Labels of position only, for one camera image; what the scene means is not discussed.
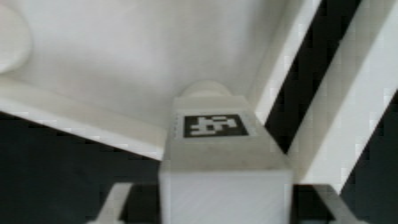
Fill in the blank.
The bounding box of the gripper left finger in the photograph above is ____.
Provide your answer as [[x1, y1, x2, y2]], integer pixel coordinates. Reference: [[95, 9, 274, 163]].
[[88, 182, 160, 224]]

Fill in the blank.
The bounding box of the white table leg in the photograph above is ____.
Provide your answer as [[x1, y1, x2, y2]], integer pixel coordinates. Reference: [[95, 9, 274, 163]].
[[159, 81, 294, 224]]

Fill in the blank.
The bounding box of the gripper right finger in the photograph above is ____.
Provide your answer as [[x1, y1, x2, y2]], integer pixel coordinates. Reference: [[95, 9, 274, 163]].
[[290, 184, 370, 224]]

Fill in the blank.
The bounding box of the white square tabletop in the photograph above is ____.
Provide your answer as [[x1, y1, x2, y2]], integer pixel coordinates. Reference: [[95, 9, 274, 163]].
[[0, 0, 322, 158]]

